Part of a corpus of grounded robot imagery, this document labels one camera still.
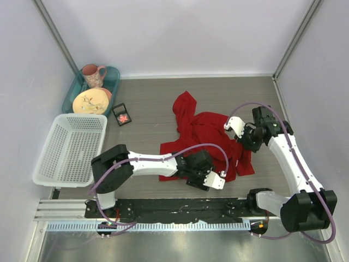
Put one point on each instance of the right aluminium corner post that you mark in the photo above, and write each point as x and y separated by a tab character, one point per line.
300	31

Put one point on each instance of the yellow floral plate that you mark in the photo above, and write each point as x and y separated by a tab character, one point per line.
91	101

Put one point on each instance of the left aluminium corner post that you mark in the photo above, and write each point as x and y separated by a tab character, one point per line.
48	21

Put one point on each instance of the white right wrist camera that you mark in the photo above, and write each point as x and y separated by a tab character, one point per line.
235	124

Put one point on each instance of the aluminium corner post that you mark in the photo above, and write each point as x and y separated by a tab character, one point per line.
48	21
300	31

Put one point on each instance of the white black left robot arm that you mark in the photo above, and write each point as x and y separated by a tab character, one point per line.
113	167

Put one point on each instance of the aluminium extrusion rail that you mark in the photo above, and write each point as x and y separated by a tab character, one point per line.
61	210

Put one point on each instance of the teal plastic tray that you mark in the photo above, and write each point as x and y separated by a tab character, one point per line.
79	85

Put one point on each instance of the pink floral mug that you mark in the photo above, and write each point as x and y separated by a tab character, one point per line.
94	75

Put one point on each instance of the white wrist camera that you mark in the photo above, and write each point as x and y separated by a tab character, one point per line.
235	124
213	180

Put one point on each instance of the black box with red brooch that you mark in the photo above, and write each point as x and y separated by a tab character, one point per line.
121	114

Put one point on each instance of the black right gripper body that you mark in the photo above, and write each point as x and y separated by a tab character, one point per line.
250	138

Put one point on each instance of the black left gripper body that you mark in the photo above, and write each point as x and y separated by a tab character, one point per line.
197	178

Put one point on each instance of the white perforated plastic basket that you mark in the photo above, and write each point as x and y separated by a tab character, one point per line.
72	142

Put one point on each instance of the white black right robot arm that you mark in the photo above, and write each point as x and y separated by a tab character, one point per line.
310	206

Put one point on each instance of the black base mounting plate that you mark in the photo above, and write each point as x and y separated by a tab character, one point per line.
184	211

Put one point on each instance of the pink plate under yellow plate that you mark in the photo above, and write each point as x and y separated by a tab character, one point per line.
108	93

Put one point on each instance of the white slotted cable duct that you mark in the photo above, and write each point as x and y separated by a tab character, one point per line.
73	226

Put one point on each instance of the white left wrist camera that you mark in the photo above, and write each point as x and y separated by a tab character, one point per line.
213	180

